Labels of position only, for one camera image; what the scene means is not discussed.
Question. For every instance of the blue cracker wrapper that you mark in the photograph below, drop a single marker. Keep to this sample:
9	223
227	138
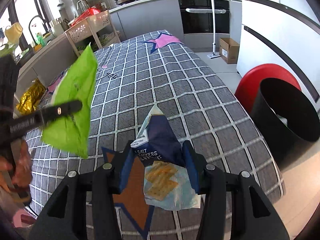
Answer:
166	181

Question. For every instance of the red stool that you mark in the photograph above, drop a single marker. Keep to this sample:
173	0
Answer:
247	89

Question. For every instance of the black kitchen faucet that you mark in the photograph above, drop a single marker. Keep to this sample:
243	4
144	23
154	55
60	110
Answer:
38	28

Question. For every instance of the red plastic basket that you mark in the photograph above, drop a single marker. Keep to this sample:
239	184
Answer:
87	13

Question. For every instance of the black trash bin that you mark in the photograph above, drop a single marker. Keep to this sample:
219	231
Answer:
286	119

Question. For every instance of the gold foil bag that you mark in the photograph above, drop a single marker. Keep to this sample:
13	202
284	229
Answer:
31	98

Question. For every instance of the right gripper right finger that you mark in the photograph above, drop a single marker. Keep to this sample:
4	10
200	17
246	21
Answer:
253	215

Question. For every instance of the white floor lamp pole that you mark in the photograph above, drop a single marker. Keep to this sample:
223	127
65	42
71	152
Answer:
214	54

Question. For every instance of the grey checked tablecloth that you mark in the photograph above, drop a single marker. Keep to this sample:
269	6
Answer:
132	77

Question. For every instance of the white refrigerator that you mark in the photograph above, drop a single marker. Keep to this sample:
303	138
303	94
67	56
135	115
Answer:
284	32

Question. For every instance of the beige storage cart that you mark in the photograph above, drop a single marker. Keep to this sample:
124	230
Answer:
90	26

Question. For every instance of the black built-in oven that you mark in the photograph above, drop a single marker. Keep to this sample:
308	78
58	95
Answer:
197	16

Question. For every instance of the person hand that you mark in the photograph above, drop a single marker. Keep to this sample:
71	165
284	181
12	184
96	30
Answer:
22	177

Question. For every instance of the cardboard box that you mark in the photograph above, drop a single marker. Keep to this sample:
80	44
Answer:
229	50

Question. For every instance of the green plastic bag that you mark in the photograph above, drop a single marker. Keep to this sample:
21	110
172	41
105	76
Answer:
70	133

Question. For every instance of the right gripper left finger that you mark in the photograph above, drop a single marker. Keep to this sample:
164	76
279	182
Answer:
64	215

